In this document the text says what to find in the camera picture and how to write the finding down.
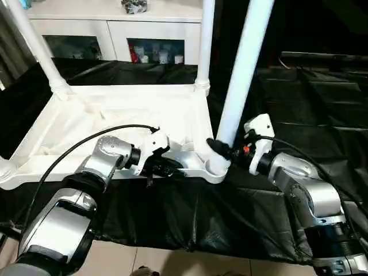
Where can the black table mat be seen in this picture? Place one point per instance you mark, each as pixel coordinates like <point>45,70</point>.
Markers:
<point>201,212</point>

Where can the dark long bar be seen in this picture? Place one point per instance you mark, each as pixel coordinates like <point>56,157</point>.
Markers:
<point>325,57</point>

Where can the grey curtain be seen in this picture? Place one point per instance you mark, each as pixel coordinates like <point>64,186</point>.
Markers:
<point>13,43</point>

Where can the dark bundle on cabinet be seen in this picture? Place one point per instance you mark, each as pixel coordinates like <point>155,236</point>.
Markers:
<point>134,6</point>

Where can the white glass-door cabinet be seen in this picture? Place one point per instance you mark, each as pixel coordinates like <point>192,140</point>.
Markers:
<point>100,23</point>

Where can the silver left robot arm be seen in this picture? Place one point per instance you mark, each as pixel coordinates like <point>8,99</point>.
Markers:
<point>95,166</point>

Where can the black box with tan label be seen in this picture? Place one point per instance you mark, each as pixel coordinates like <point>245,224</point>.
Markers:
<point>238,34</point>

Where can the red bottle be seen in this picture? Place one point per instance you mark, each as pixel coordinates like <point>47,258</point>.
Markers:
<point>135,54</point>

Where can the white plastic table leg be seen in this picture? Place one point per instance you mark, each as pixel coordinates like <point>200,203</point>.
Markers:
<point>207,43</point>
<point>244,72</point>
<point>37,49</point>
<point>5,166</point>

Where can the white plastic table top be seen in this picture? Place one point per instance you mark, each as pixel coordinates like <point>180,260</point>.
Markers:
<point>100,115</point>

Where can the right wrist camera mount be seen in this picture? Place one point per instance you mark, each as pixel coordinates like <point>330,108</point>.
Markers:
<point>261,129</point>

